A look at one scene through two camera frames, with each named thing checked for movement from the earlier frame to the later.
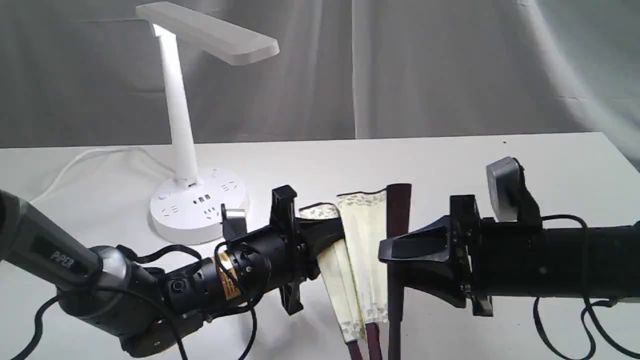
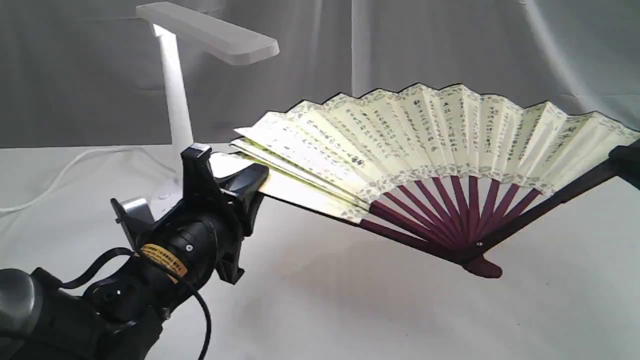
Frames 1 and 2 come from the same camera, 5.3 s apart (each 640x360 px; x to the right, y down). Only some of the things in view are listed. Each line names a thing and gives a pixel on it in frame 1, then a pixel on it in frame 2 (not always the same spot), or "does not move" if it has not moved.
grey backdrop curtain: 89,74 does not move
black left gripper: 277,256 -> 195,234
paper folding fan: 363,290 -> 458,174
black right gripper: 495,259 -> 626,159
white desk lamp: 197,206 does not move
